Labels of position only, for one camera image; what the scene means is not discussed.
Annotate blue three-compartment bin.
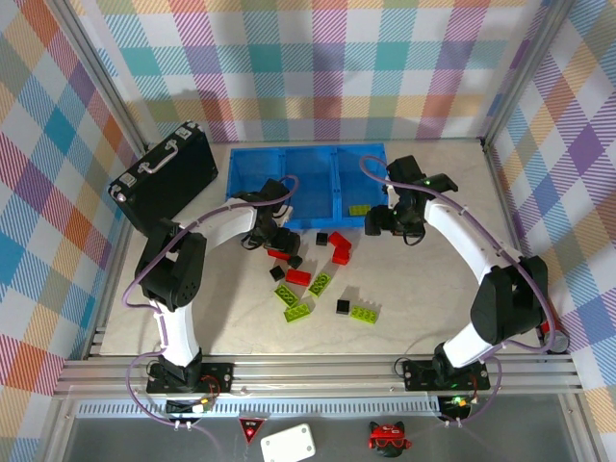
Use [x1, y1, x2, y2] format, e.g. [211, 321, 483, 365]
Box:
[225, 142, 392, 231]

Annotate small controller board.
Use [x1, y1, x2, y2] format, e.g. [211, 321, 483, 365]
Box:
[166, 395, 217, 416]
[438, 394, 477, 416]

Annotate red and black triangle emblem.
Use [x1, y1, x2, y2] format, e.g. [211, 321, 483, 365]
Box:
[238, 417, 266, 447]

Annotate white rectangular box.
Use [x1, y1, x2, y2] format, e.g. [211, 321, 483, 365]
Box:
[260, 423, 317, 462]

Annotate red tube with grey cap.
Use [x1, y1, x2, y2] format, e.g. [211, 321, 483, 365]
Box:
[541, 320, 571, 353]

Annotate black cat figurine red glasses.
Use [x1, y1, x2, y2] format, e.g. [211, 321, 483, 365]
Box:
[368, 421, 414, 456]

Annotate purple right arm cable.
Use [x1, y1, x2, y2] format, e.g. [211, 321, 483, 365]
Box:
[360, 155, 559, 429]

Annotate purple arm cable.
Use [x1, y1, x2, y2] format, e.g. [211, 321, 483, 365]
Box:
[360, 155, 559, 429]
[123, 173, 300, 429]

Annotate black briefcase with silver handle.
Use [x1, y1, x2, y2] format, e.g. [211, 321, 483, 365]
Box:
[108, 121, 218, 237]

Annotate aluminium frame cross rail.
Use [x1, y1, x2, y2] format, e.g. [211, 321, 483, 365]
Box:
[52, 354, 586, 398]

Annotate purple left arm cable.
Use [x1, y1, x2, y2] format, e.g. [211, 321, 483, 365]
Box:
[123, 173, 300, 429]

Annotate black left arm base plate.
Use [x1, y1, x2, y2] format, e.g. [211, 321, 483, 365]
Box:
[146, 361, 235, 394]

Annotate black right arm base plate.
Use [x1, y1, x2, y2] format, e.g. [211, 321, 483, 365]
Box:
[402, 359, 491, 392]

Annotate slotted grey cable duct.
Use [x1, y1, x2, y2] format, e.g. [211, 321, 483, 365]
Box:
[76, 401, 447, 419]

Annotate aluminium frame post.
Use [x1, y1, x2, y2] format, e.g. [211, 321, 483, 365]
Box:
[47, 0, 149, 156]
[480, 0, 577, 148]

